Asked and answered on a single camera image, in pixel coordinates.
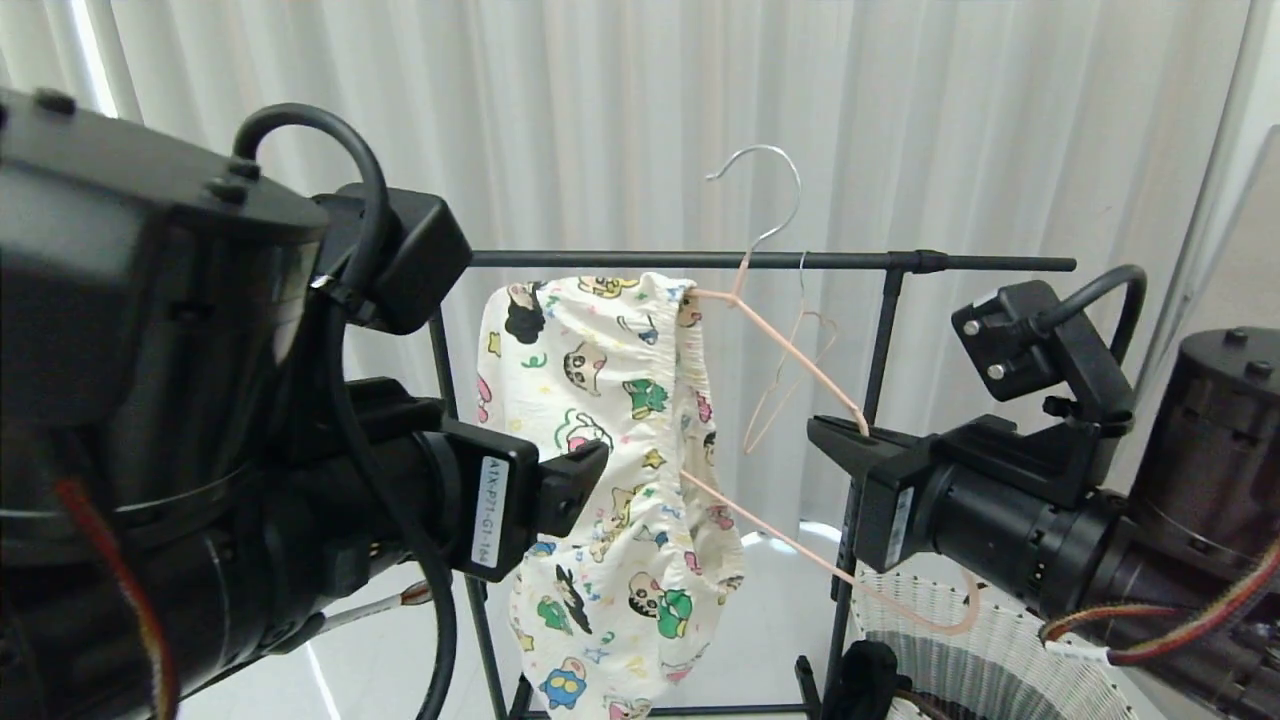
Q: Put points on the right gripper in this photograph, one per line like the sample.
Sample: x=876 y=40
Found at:
x=980 y=520

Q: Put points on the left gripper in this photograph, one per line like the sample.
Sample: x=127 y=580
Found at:
x=490 y=510

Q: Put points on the cream printed garment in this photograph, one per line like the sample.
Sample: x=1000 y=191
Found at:
x=610 y=400

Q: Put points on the pink clothes hanger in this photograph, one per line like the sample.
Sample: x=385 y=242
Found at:
x=800 y=300
x=790 y=345

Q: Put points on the black clothes rack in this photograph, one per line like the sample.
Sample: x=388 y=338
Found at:
x=800 y=260

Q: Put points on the white laundry basket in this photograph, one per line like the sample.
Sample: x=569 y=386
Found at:
x=1000 y=660

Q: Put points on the black garment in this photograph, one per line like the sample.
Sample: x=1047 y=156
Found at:
x=865 y=680

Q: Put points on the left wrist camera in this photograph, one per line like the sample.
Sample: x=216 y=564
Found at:
x=410 y=260

